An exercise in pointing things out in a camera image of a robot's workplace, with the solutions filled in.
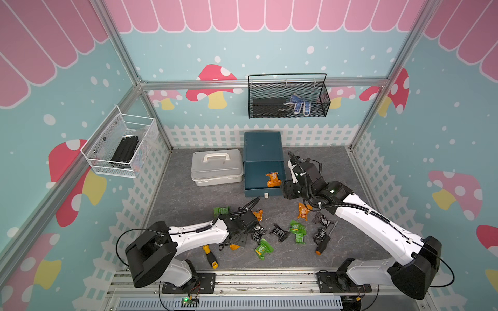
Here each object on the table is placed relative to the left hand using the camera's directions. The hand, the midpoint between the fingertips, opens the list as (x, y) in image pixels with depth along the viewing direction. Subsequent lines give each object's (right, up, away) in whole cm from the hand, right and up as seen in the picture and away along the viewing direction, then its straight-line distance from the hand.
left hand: (235, 240), depth 84 cm
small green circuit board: (-17, -19, -12) cm, 28 cm away
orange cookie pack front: (-1, -3, -1) cm, 3 cm away
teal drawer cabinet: (+13, +31, +7) cm, 35 cm away
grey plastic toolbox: (-11, +32, +12) cm, 36 cm away
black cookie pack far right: (+39, +8, +6) cm, 40 cm away
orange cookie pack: (+10, +9, +7) cm, 15 cm away
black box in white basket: (-39, +38, -15) cm, 56 cm away
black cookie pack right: (+37, +2, 0) cm, 37 cm away
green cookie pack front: (+13, -3, -2) cm, 13 cm away
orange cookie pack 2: (+17, +25, +2) cm, 30 cm away
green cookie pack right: (+28, +3, +1) cm, 29 cm away
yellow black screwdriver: (-9, -6, -7) cm, 13 cm away
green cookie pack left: (-8, +11, +8) cm, 16 cm away
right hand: (+21, +25, -7) cm, 34 cm away
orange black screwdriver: (+37, -2, -2) cm, 37 cm away
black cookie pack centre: (+20, +3, +1) cm, 20 cm away
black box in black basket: (+15, +59, +4) cm, 61 cm away
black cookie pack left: (+9, +1, +1) cm, 9 cm away
